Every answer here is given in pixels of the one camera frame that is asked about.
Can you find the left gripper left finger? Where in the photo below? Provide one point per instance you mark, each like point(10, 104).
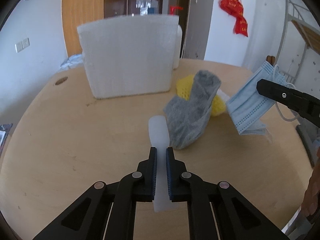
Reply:
point(106, 211)

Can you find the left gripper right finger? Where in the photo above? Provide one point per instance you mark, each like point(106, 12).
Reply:
point(216, 211)

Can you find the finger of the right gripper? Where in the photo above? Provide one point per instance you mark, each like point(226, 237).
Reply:
point(305, 105)

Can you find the blue surgical face mask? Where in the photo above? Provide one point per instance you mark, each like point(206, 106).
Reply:
point(247, 106)

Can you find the white foam strip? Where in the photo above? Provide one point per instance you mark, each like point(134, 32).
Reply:
point(159, 138)

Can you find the grey sock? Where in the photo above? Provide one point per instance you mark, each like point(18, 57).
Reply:
point(187, 119)

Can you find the yellow foam fruit net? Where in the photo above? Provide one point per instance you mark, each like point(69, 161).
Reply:
point(183, 89)

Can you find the person right hand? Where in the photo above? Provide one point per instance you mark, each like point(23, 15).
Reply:
point(310, 200)

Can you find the red hanging banner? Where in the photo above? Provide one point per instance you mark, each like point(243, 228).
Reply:
point(236, 9)

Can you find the light blue cloth pile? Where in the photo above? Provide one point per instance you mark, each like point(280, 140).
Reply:
point(72, 62)

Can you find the white styrofoam box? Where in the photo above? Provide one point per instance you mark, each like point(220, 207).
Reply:
point(129, 55)

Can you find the white red pump bottle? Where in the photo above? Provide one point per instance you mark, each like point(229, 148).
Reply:
point(178, 38)

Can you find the dark brown entrance door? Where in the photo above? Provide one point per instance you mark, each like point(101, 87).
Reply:
point(144, 7)

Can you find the wooden wardrobe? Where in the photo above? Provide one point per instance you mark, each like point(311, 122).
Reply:
point(74, 14)

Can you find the metal bunk bed frame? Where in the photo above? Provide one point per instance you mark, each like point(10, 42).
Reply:
point(300, 34)

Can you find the double wall switch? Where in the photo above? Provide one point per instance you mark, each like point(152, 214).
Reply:
point(19, 46)

